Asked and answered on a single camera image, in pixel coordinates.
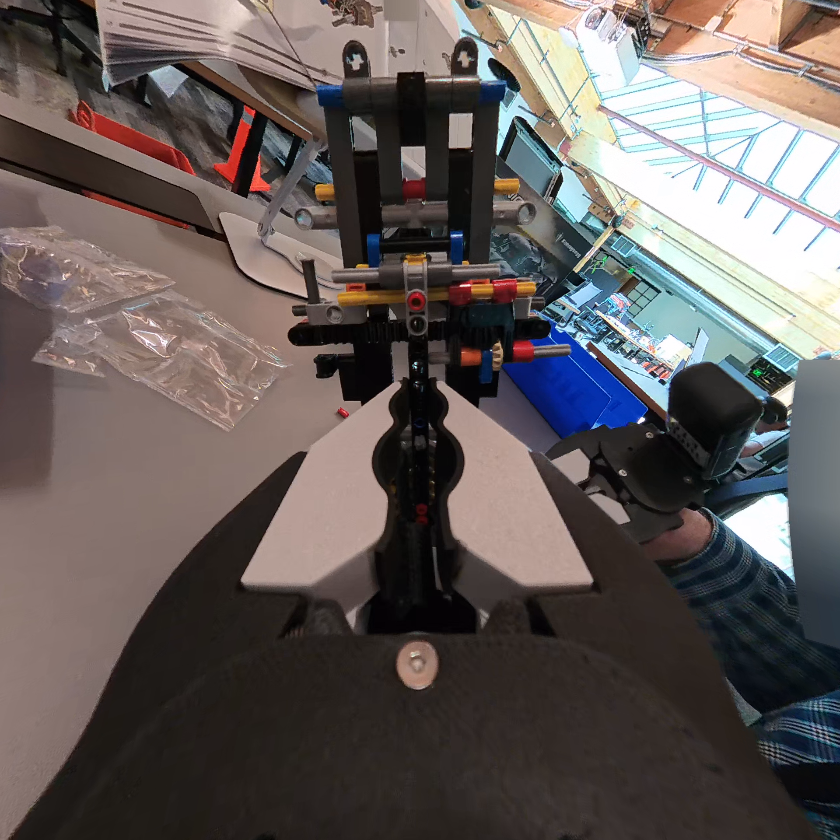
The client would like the blue plaid shirt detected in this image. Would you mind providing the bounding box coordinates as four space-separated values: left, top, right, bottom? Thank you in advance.
755 696 840 840

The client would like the clear plastic bag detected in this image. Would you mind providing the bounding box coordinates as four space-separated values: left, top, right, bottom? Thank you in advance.
33 289 293 433

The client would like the dark printed poster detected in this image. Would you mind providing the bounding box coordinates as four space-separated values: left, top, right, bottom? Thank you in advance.
489 226 585 296

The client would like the white ceiling unit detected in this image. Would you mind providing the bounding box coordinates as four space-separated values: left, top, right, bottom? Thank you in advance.
576 7 642 91

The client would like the orange traffic cone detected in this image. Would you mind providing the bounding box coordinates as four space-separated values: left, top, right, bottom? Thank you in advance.
217 108 271 193

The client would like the multicoloured lego assembly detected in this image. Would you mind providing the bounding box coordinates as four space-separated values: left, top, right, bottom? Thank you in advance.
287 38 573 592

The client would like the person's right forearm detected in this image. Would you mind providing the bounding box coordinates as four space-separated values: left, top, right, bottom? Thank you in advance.
659 511 840 723

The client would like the black monitor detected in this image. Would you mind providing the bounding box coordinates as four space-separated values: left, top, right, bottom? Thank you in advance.
499 117 565 204

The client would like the person's right hand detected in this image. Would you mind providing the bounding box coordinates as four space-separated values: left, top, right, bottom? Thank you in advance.
655 507 714 567

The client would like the blue plastic bin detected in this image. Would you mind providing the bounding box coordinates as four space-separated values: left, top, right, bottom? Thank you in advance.
505 325 648 439

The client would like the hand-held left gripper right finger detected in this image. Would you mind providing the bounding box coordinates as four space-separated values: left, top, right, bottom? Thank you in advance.
430 379 596 627

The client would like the orange plastic frame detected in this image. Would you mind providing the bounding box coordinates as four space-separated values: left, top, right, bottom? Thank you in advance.
69 101 198 198

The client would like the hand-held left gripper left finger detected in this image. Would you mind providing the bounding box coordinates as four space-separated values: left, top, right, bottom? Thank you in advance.
240 382 408 632

